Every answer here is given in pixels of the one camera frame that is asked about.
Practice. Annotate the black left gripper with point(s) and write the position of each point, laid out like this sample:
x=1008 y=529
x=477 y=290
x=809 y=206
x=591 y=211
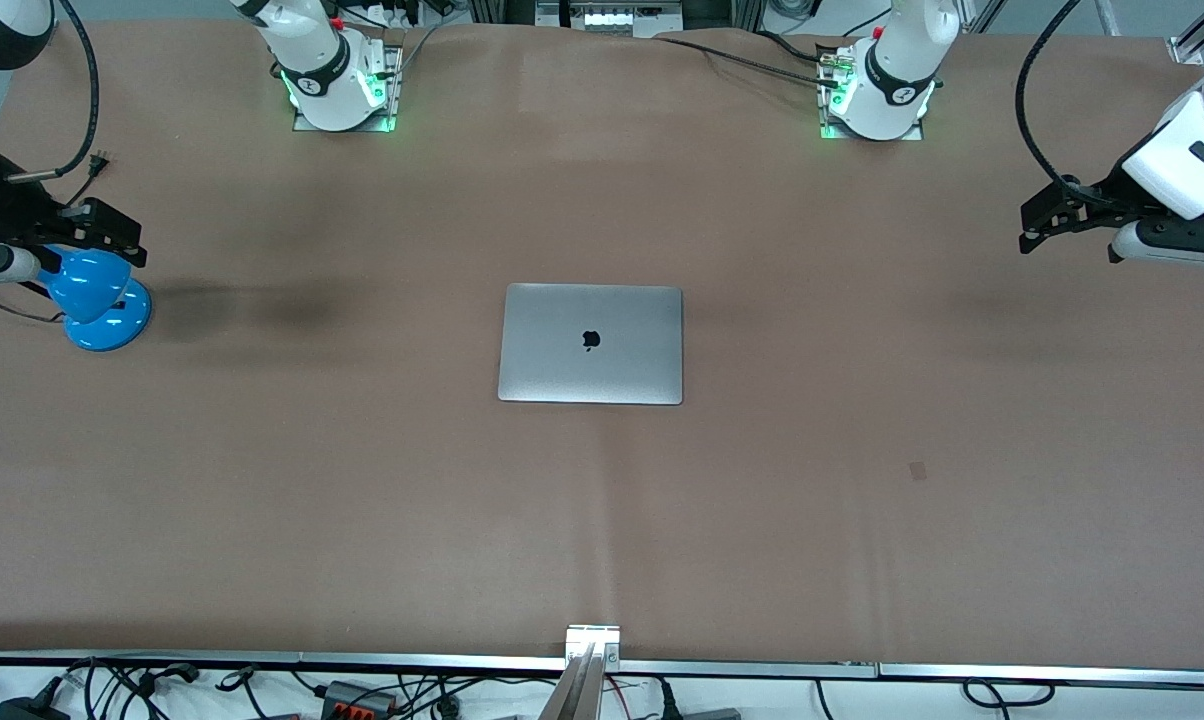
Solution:
x=1105 y=194

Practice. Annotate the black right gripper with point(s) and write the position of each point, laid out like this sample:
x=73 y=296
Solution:
x=12 y=210

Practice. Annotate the silver grey laptop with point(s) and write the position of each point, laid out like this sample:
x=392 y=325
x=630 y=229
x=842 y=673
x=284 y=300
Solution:
x=592 y=345

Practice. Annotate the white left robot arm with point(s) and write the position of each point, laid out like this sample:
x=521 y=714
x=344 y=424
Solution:
x=887 y=70

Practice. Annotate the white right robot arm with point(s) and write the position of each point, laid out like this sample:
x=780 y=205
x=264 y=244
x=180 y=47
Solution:
x=317 y=60

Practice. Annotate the blue desk lamp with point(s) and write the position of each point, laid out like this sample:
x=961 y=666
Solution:
x=102 y=310

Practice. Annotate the brown table cover mat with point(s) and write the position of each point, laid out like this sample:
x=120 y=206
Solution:
x=862 y=400

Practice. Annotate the black plug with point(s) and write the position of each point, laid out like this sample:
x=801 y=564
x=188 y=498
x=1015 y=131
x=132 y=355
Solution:
x=177 y=672
x=667 y=705

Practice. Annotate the black orange power adapter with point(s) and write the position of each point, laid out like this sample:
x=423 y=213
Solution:
x=357 y=697

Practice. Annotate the white power strip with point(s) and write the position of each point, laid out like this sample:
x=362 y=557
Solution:
x=602 y=18

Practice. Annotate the grey adapter box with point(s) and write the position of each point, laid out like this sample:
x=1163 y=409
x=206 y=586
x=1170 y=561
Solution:
x=712 y=715

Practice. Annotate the aluminium centre profile bar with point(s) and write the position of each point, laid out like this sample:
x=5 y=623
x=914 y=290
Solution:
x=587 y=670

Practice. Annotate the aluminium table edge rail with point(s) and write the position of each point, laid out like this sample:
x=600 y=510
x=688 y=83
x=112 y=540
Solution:
x=762 y=667

